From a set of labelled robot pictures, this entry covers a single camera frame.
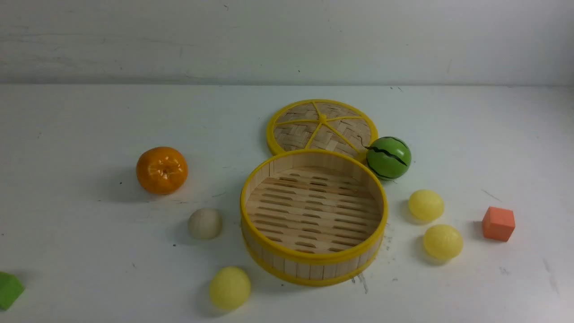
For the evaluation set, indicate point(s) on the green foam block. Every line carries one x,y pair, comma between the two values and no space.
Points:
10,289

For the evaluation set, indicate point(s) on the green toy watermelon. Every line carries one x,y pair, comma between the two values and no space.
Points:
388,157

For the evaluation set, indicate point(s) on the orange toy tangerine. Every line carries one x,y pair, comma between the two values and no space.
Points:
161,170

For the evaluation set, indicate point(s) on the woven bamboo steamer lid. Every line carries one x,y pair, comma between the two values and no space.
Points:
321,124

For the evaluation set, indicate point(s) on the pale yellow toy bun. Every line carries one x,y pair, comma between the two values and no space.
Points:
230,288

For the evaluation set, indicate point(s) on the white toy bun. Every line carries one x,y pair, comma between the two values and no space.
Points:
205,223

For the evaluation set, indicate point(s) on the bamboo steamer tray yellow rim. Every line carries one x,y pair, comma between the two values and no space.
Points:
313,217

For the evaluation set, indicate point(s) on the orange foam cube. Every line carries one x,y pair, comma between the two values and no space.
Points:
498,224

